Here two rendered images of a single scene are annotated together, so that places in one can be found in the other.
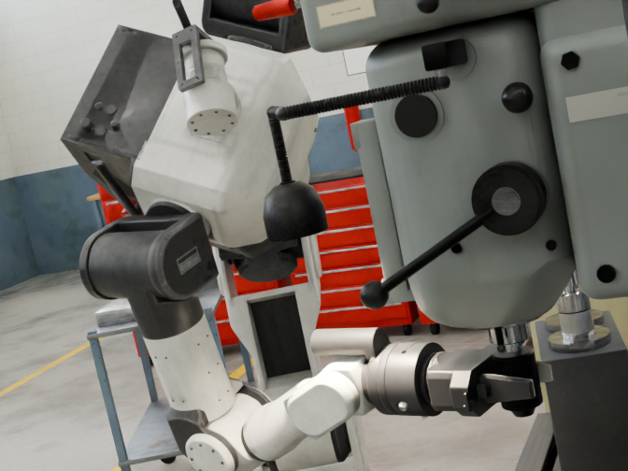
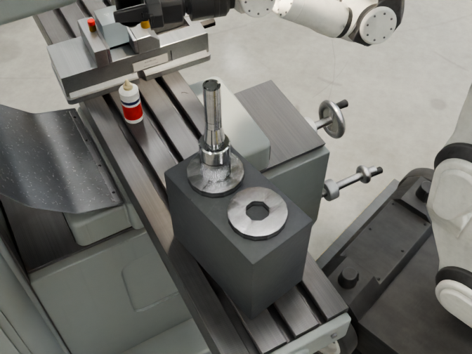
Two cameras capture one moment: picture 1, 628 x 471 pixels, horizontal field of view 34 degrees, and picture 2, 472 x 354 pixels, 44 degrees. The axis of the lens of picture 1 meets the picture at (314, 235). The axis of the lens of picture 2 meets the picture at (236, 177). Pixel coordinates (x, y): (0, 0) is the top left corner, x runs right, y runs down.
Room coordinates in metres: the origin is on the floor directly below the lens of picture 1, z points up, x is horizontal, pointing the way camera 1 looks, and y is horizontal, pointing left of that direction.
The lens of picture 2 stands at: (1.85, -0.77, 1.87)
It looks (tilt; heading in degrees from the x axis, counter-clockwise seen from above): 52 degrees down; 129
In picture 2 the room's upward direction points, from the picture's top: straight up
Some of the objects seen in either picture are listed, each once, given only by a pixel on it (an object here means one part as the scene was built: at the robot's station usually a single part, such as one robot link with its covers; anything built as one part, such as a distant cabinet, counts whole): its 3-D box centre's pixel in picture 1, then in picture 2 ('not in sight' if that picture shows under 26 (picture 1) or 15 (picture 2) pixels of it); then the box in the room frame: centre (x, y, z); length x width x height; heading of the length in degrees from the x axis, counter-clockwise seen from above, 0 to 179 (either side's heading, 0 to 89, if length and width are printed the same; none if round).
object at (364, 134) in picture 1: (389, 209); not in sight; (1.17, -0.09, 1.45); 0.04 x 0.04 x 0.21; 68
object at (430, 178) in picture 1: (483, 172); not in sight; (1.13, -0.20, 1.47); 0.21 x 0.19 x 0.32; 158
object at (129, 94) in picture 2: not in sight; (130, 99); (1.13, -0.23, 1.02); 0.04 x 0.04 x 0.11
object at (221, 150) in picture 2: (571, 293); (214, 143); (1.47, -0.35, 1.23); 0.05 x 0.05 x 0.01
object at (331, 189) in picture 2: not in sight; (352, 179); (1.46, 0.24, 0.55); 0.22 x 0.06 x 0.06; 68
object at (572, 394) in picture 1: (586, 388); (236, 226); (1.52, -0.36, 1.07); 0.22 x 0.12 x 0.20; 169
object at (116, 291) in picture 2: not in sight; (175, 228); (1.14, -0.17, 0.47); 0.80 x 0.30 x 0.60; 68
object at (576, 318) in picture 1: (575, 315); (215, 158); (1.47, -0.35, 1.19); 0.05 x 0.05 x 0.06
